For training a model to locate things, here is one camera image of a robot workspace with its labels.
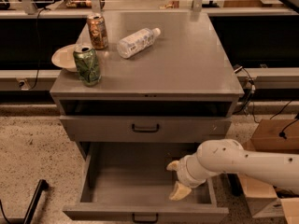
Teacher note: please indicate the grey top drawer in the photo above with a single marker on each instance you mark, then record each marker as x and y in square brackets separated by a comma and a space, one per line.
[144, 129]

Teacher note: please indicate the open cardboard box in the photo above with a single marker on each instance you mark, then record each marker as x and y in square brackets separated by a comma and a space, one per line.
[263, 200]

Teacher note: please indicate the clear plastic water bottle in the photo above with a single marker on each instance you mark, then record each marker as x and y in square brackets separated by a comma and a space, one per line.
[136, 42]

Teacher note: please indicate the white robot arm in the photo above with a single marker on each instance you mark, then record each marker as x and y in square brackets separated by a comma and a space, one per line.
[227, 156]

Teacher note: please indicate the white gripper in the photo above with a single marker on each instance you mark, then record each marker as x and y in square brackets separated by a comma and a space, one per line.
[184, 171]

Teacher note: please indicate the black metal stand leg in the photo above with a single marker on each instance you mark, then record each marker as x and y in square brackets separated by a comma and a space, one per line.
[42, 186]

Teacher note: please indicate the grey drawer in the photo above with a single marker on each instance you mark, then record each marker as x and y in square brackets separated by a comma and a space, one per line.
[130, 182]
[144, 129]

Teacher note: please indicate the black bar beside cabinet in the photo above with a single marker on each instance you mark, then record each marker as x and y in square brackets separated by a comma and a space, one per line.
[235, 184]

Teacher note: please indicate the green soda can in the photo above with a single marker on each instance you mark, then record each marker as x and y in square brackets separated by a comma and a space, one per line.
[87, 64]

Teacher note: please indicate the orange soda can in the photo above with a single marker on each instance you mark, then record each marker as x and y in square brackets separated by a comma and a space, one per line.
[97, 31]

